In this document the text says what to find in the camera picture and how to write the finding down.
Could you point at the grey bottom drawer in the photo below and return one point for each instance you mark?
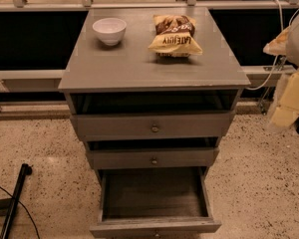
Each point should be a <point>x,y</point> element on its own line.
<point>153,202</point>

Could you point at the grey drawer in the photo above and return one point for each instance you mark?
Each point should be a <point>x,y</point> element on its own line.
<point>123,127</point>
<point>153,202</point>
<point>153,158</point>

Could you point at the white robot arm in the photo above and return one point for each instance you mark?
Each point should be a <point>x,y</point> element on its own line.
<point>285,110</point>

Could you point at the grey wooden drawer cabinet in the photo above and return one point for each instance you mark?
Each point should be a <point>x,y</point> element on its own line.
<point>129,79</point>

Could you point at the grey top drawer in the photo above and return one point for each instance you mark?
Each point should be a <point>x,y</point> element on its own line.
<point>123,127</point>

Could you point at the grey middle drawer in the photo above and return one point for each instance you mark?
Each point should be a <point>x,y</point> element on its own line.
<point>153,158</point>

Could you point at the yellow brown chip bag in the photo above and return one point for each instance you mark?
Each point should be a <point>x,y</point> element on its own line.
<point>174,36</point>

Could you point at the white ceramic bowl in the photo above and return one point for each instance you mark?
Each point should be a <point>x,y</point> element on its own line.
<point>110,31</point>

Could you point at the metal glass railing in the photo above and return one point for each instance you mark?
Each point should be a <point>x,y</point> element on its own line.
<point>37,37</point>

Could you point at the black stand leg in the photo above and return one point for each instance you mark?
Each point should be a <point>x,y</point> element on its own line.
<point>8,206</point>

